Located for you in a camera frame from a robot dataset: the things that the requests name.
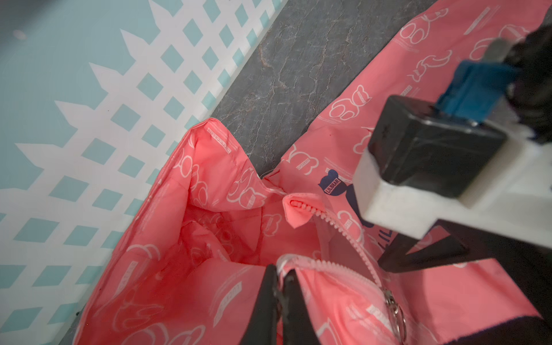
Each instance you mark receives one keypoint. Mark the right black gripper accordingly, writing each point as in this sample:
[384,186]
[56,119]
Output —
[528,265]

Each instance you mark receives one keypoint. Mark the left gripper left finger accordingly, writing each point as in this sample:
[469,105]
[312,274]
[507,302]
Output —
[262,327]

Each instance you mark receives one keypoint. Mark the pink patterned kids jacket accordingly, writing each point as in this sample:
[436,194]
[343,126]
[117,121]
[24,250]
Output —
[211,233]

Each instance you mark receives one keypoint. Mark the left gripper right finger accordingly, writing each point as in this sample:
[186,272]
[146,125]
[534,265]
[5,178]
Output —
[297,326]

